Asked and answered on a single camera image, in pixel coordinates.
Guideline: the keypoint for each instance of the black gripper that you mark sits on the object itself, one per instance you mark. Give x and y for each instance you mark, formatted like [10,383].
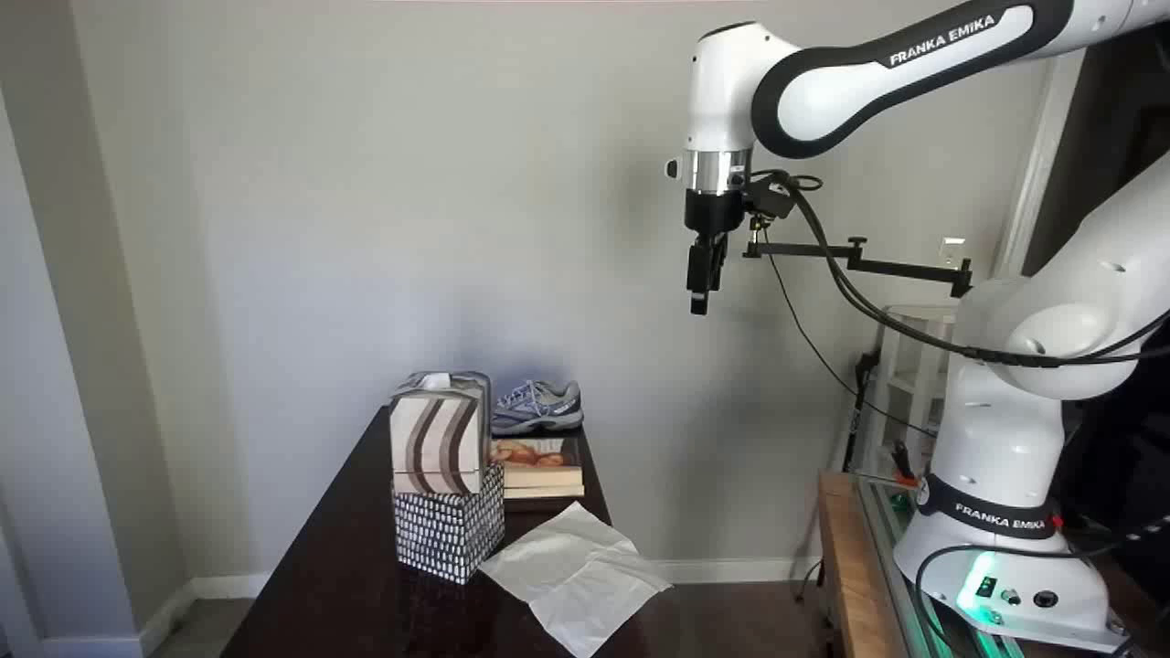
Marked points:
[709,218]

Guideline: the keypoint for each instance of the white paper napkin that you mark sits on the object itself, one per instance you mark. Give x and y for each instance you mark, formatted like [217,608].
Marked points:
[577,578]

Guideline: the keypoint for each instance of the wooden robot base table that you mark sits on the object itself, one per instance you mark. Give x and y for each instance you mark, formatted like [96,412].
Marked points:
[875,608]

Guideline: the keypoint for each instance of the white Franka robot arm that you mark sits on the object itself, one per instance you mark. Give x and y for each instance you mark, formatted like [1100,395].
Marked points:
[981,534]

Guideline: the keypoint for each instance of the striped tissue box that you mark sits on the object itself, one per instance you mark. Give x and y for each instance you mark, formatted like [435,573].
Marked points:
[441,438]

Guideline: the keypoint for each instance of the dark wooden dresser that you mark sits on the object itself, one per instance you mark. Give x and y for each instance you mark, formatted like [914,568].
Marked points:
[341,591]

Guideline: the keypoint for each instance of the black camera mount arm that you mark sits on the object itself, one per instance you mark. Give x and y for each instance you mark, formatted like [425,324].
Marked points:
[854,257]

